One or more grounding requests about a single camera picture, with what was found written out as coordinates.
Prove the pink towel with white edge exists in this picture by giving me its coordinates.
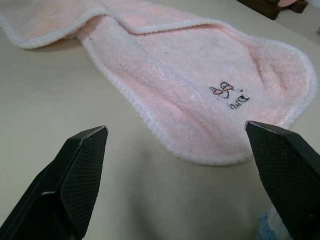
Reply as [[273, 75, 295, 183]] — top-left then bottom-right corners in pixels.
[[0, 0, 319, 167]]

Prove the pink round object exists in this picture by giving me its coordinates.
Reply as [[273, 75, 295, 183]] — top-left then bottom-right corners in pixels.
[[278, 0, 300, 8]]

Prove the blue and white cloth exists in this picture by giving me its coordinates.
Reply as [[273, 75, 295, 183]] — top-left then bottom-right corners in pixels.
[[257, 206, 294, 240]]

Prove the dark wooden block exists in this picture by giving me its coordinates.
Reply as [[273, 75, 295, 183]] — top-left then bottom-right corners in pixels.
[[236, 0, 320, 21]]

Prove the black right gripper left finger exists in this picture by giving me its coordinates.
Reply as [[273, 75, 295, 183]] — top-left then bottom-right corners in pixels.
[[0, 125, 109, 240]]

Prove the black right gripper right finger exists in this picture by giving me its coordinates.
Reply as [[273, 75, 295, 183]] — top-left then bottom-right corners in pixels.
[[244, 120, 320, 240]]

